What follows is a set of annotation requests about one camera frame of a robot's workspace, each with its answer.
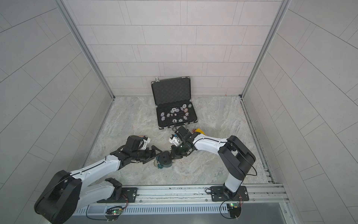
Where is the circuit board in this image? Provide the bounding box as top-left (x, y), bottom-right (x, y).
top-left (227, 203), bottom-right (242, 219)
top-left (105, 206), bottom-right (123, 216)

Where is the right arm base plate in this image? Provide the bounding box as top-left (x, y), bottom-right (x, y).
top-left (206, 185), bottom-right (249, 202)

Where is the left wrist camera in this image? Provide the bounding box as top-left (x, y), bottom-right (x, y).
top-left (139, 136), bottom-right (151, 150)

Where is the yellow red toy car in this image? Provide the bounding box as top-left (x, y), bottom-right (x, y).
top-left (193, 128), bottom-right (205, 135)

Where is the right circuit board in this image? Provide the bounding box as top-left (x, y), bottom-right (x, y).
top-left (227, 203), bottom-right (242, 219)

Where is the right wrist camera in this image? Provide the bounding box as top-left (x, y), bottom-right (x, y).
top-left (169, 134), bottom-right (181, 147)

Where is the black aluminium case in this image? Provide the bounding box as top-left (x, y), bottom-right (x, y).
top-left (151, 77), bottom-right (198, 130)

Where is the left circuit board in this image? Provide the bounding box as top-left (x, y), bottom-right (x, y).
top-left (105, 206), bottom-right (123, 216)

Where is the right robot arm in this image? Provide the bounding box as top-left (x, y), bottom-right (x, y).
top-left (169, 127), bottom-right (256, 199)

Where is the teal alarm clock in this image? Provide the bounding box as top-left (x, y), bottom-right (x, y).
top-left (156, 151), bottom-right (172, 169)

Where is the aluminium rail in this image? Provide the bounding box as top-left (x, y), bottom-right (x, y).
top-left (76, 183), bottom-right (289, 209)

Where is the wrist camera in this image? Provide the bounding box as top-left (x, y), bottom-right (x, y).
top-left (139, 136), bottom-right (151, 150)
top-left (169, 134), bottom-right (181, 147)

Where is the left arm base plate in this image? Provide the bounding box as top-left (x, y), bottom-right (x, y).
top-left (105, 187), bottom-right (138, 203)

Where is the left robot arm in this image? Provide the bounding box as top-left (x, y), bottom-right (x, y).
top-left (34, 135), bottom-right (162, 224)

